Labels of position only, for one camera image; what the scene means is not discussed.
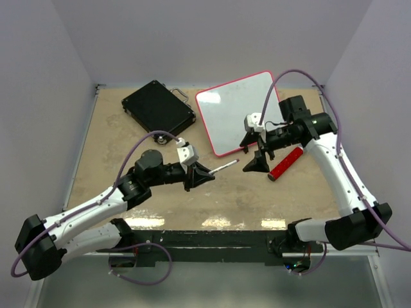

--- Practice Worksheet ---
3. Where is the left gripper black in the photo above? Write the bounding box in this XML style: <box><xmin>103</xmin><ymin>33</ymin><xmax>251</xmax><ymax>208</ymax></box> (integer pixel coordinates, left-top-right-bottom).
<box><xmin>148</xmin><ymin>160</ymin><xmax>214</xmax><ymax>191</ymax></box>

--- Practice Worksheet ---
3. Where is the purple capped whiteboard marker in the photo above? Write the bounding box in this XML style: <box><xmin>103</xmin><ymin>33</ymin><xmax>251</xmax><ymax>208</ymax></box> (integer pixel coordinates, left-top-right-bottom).
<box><xmin>208</xmin><ymin>158</ymin><xmax>240</xmax><ymax>175</ymax></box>

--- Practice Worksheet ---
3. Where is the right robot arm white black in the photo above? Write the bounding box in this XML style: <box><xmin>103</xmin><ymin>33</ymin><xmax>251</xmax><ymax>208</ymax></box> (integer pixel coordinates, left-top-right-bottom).
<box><xmin>241</xmin><ymin>96</ymin><xmax>392</xmax><ymax>252</ymax></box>

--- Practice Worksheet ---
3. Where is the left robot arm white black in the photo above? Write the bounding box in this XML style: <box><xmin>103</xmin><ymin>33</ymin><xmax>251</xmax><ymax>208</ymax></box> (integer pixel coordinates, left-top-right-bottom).
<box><xmin>11</xmin><ymin>146</ymin><xmax>215</xmax><ymax>280</ymax></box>

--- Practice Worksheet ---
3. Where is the red cylindrical eraser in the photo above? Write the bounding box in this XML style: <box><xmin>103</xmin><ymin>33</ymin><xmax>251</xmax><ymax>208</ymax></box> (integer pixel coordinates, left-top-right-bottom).
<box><xmin>267</xmin><ymin>146</ymin><xmax>304</xmax><ymax>182</ymax></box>

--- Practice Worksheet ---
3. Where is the black hard case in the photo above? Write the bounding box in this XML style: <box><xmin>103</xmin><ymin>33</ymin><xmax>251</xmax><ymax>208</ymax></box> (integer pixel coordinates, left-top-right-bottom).
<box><xmin>121</xmin><ymin>80</ymin><xmax>197</xmax><ymax>136</ymax></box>

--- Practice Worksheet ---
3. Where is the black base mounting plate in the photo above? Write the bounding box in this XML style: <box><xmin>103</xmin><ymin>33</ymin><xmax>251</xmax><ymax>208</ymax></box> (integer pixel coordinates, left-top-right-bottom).
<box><xmin>95</xmin><ymin>229</ymin><xmax>325</xmax><ymax>268</ymax></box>

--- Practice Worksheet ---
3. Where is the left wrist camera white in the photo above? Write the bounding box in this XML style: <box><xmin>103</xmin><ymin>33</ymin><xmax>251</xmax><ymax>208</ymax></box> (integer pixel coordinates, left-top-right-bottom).
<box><xmin>176</xmin><ymin>137</ymin><xmax>199</xmax><ymax>167</ymax></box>

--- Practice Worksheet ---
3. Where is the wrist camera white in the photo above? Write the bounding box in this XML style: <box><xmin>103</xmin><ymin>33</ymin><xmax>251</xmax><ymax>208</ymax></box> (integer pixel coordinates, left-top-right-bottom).
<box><xmin>244</xmin><ymin>112</ymin><xmax>265</xmax><ymax>133</ymax></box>
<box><xmin>176</xmin><ymin>137</ymin><xmax>199</xmax><ymax>167</ymax></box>

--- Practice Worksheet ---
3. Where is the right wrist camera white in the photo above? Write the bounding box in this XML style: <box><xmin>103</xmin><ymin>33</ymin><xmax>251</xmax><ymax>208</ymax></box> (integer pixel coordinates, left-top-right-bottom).
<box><xmin>244</xmin><ymin>112</ymin><xmax>265</xmax><ymax>133</ymax></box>

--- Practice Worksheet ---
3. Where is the whiteboard with pink frame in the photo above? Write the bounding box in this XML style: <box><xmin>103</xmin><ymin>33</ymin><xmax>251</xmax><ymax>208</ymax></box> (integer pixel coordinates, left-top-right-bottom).
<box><xmin>195</xmin><ymin>71</ymin><xmax>274</xmax><ymax>157</ymax></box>

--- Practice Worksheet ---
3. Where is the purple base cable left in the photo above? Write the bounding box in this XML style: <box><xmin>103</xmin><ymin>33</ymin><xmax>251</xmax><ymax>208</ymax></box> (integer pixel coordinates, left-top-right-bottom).
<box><xmin>107</xmin><ymin>241</ymin><xmax>174</xmax><ymax>285</ymax></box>

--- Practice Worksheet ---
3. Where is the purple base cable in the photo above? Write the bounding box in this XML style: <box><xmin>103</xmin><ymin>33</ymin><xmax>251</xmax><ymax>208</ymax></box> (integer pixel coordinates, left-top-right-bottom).
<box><xmin>288</xmin><ymin>243</ymin><xmax>328</xmax><ymax>277</ymax></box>
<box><xmin>107</xmin><ymin>241</ymin><xmax>174</xmax><ymax>285</ymax></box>

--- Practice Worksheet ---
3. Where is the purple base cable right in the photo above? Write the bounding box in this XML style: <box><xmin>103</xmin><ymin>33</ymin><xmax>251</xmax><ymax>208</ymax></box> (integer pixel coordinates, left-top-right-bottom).
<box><xmin>288</xmin><ymin>243</ymin><xmax>328</xmax><ymax>277</ymax></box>

